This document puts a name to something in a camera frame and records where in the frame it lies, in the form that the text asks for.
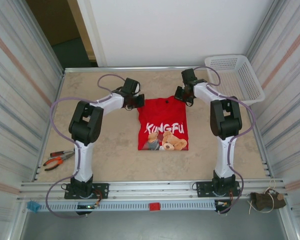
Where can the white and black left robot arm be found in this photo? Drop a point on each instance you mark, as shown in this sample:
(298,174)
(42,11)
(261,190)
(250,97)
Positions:
(83,162)

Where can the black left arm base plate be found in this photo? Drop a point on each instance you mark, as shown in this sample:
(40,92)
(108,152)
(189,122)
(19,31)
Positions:
(102,190)

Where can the white perforated plastic basket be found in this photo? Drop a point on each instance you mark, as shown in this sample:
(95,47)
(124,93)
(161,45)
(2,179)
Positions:
(230,82)

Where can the black controller board green light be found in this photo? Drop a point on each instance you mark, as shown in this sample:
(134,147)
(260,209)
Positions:
(85,206)

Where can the white door frame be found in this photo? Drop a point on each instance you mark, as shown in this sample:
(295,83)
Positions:
(90,30)

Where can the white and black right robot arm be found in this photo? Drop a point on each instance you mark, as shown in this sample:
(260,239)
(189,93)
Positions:
(226,155)

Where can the small red block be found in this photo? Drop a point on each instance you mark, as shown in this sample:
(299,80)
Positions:
(154,207)

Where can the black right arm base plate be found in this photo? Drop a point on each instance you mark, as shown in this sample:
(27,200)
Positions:
(203,188)

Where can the red t-shirt with bear print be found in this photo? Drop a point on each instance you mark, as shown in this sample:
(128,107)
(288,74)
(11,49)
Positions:
(162,115)

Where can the blue tape piece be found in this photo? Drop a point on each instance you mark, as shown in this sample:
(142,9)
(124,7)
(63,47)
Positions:
(33,206)

